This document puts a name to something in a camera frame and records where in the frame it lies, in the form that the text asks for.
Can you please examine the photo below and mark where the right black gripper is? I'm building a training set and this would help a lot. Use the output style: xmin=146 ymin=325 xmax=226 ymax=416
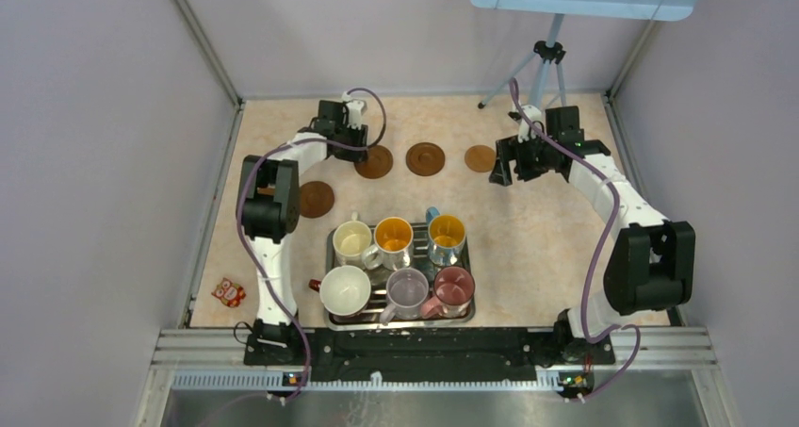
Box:
xmin=490 ymin=130 xmax=557 ymax=187

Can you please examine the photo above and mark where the light brown coaster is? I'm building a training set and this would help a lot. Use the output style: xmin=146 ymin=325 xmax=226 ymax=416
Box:
xmin=464 ymin=144 xmax=497 ymax=173

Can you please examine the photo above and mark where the white red-bottom cup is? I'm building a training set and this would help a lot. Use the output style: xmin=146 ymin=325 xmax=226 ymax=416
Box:
xmin=307 ymin=265 xmax=372 ymax=317

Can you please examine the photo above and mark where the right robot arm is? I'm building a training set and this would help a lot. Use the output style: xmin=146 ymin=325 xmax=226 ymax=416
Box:
xmin=489 ymin=105 xmax=695 ymax=363

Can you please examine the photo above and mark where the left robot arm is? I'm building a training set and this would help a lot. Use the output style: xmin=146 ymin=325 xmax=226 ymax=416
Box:
xmin=236 ymin=94 xmax=368 ymax=366

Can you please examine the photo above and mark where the music stand tripod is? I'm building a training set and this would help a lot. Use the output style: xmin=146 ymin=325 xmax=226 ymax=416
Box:
xmin=477 ymin=13 xmax=566 ymax=110

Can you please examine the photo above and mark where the blue butterfly mug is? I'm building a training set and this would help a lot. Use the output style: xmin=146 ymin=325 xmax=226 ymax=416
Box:
xmin=426 ymin=206 xmax=466 ymax=267

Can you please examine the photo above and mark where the cream mug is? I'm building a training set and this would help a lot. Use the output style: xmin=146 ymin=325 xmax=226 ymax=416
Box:
xmin=332 ymin=212 xmax=372 ymax=269

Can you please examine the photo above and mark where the silver mug orange inside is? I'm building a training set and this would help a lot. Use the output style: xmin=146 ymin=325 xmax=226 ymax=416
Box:
xmin=361 ymin=217 xmax=414 ymax=271

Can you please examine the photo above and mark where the pink mug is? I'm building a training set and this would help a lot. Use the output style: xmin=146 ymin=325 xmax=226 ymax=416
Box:
xmin=420 ymin=266 xmax=476 ymax=319

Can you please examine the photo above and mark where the steel serving tray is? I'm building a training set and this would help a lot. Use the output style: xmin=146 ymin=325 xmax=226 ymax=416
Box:
xmin=324 ymin=222 xmax=477 ymax=331

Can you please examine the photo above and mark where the lilac mug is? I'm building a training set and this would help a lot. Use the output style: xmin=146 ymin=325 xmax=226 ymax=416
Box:
xmin=379 ymin=268 xmax=430 ymax=325

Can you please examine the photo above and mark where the owl sticker toy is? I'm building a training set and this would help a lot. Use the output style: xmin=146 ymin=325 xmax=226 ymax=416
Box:
xmin=211 ymin=277 xmax=247 ymax=308

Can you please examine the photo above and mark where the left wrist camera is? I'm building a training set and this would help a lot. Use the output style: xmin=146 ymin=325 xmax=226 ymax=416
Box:
xmin=341 ymin=92 xmax=367 ymax=129

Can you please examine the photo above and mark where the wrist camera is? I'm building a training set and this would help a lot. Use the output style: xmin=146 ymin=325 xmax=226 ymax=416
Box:
xmin=516 ymin=105 xmax=543 ymax=143
xmin=341 ymin=92 xmax=367 ymax=129

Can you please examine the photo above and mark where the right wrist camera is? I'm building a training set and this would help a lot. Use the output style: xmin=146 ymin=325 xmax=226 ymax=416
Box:
xmin=516 ymin=105 xmax=543 ymax=143

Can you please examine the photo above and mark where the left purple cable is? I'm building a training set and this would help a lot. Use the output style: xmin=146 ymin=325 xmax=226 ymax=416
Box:
xmin=234 ymin=87 xmax=388 ymax=406

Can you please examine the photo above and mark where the purple cable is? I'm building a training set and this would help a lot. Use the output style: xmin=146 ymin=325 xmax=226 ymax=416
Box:
xmin=508 ymin=76 xmax=643 ymax=403
xmin=234 ymin=87 xmax=388 ymax=406

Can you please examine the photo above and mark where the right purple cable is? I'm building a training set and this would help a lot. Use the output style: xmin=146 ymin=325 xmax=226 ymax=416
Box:
xmin=508 ymin=76 xmax=643 ymax=403

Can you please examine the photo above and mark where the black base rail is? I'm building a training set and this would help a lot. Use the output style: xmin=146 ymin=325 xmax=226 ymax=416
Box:
xmin=243 ymin=327 xmax=615 ymax=383

